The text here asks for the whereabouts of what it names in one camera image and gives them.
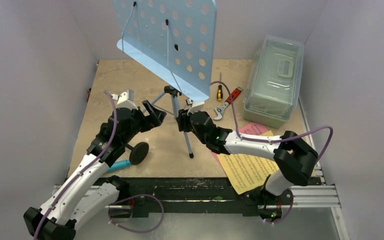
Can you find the red handled adjustable wrench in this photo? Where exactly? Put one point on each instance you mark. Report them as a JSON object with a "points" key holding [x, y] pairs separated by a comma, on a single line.
{"points": [[220, 110]]}

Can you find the teal microphone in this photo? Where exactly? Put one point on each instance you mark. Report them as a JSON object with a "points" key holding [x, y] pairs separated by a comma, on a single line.
{"points": [[118, 165]]}

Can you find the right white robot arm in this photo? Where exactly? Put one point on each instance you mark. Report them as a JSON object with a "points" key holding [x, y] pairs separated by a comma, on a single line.
{"points": [[294, 158]]}

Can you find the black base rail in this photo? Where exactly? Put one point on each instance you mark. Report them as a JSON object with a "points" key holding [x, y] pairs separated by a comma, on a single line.
{"points": [[202, 195]]}

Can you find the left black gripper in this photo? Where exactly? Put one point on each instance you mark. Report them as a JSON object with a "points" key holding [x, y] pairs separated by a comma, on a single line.
{"points": [[154, 119]]}

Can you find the yellow sheet music page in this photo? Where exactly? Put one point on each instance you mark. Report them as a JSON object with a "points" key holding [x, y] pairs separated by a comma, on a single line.
{"points": [[250, 160]]}

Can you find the pink sheet music page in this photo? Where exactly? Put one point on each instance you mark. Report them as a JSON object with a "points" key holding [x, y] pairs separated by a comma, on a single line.
{"points": [[250, 129]]}

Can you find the yellow black screwdriver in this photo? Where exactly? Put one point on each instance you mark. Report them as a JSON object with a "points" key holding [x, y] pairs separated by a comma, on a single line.
{"points": [[220, 94]]}

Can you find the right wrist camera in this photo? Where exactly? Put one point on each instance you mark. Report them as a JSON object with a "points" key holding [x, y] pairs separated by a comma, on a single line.
{"points": [[194, 106]]}

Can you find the black microphone desk stand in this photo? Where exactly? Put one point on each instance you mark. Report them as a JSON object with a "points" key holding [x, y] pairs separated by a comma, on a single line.
{"points": [[138, 152]]}

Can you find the light blue music stand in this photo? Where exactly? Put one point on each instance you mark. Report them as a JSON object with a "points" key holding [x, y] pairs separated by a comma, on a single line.
{"points": [[174, 39]]}

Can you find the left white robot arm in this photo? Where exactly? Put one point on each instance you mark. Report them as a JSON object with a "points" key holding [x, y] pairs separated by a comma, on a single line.
{"points": [[63, 214]]}

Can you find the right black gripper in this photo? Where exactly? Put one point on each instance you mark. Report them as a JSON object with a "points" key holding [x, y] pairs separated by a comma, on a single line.
{"points": [[184, 120]]}

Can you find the clear plastic storage box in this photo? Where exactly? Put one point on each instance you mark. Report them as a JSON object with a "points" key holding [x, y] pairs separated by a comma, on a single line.
{"points": [[273, 87]]}

